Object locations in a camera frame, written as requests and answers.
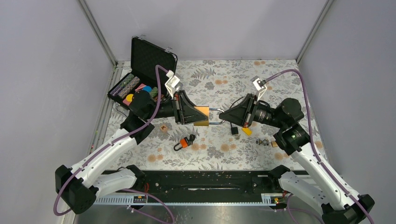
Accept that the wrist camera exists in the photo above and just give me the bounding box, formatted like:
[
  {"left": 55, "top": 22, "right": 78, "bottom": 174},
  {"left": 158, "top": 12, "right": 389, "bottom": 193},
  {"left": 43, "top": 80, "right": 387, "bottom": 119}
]
[
  {"left": 250, "top": 76, "right": 268, "bottom": 101},
  {"left": 164, "top": 70, "right": 183, "bottom": 98}
]

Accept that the large brass padlock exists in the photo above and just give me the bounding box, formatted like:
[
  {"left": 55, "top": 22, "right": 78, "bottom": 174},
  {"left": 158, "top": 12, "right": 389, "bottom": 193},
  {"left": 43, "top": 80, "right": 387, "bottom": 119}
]
[{"left": 193, "top": 106, "right": 225, "bottom": 126}]

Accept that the yellow block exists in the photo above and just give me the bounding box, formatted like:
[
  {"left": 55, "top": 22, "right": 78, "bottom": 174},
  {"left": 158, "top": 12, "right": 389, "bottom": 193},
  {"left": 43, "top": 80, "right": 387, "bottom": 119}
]
[{"left": 241, "top": 127, "right": 252, "bottom": 136}]

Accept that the black poker chip case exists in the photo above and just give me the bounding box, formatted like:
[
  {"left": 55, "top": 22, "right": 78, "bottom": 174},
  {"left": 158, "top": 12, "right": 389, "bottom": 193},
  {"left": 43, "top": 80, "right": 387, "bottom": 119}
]
[{"left": 107, "top": 36, "right": 178, "bottom": 109}]

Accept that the black cable lock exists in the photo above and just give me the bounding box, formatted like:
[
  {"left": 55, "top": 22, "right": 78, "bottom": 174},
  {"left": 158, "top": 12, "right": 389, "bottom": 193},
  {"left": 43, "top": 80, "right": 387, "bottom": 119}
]
[{"left": 230, "top": 97, "right": 243, "bottom": 139}]

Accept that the orange black carabiner clip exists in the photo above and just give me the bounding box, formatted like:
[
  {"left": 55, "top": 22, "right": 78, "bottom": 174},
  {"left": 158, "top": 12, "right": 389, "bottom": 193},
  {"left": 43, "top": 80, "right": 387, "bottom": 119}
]
[{"left": 173, "top": 134, "right": 196, "bottom": 151}]

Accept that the floral table mat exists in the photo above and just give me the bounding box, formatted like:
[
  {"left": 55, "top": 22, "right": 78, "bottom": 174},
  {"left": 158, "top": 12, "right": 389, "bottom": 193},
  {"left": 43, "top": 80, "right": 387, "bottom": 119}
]
[{"left": 109, "top": 60, "right": 304, "bottom": 170}]

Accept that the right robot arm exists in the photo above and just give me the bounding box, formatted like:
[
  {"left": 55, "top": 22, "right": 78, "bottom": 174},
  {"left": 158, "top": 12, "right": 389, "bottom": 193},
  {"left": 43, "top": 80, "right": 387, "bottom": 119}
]
[{"left": 219, "top": 94, "right": 375, "bottom": 224}]

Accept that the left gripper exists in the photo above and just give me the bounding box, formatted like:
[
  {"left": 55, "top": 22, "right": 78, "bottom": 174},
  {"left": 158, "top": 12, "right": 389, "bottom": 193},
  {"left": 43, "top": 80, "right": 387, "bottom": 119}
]
[{"left": 146, "top": 91, "right": 210, "bottom": 125}]

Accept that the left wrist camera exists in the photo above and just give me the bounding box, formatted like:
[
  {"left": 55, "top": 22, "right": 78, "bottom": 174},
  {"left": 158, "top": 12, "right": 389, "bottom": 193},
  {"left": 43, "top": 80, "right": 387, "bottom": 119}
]
[{"left": 164, "top": 70, "right": 183, "bottom": 98}]

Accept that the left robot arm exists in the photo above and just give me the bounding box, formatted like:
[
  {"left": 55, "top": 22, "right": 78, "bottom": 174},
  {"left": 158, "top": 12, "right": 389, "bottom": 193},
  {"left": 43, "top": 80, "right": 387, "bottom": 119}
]
[{"left": 53, "top": 90, "right": 208, "bottom": 216}]

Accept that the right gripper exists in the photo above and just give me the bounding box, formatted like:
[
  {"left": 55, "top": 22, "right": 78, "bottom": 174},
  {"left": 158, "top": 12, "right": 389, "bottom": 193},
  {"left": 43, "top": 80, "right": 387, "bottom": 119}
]
[{"left": 218, "top": 93, "right": 284, "bottom": 128}]

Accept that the wooden letter cube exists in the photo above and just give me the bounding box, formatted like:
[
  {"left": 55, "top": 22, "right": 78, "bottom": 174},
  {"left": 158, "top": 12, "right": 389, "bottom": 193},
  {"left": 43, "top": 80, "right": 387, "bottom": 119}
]
[{"left": 160, "top": 124, "right": 168, "bottom": 133}]

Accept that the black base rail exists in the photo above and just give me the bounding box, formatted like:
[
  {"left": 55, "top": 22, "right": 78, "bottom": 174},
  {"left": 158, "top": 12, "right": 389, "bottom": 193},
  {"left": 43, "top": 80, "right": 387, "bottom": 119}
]
[{"left": 99, "top": 169, "right": 297, "bottom": 205}]

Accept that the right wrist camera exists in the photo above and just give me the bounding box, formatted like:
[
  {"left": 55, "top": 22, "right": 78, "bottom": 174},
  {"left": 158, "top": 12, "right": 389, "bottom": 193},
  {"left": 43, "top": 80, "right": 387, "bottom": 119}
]
[{"left": 250, "top": 76, "right": 268, "bottom": 101}]

